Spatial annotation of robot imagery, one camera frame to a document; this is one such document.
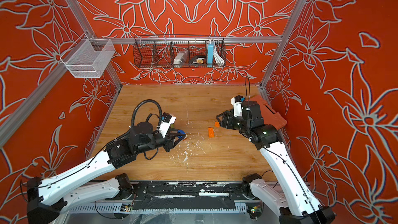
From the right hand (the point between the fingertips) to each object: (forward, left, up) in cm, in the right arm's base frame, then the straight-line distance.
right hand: (218, 117), depth 70 cm
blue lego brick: (-8, +16, 0) cm, 18 cm away
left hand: (-8, +16, -1) cm, 18 cm away
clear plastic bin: (+38, +78, +6) cm, 87 cm away
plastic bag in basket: (+39, +21, +5) cm, 45 cm away
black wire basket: (+50, +37, +3) cm, 62 cm away
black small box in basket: (+35, +10, +7) cm, 37 cm away
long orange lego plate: (+5, +2, -25) cm, 26 cm away
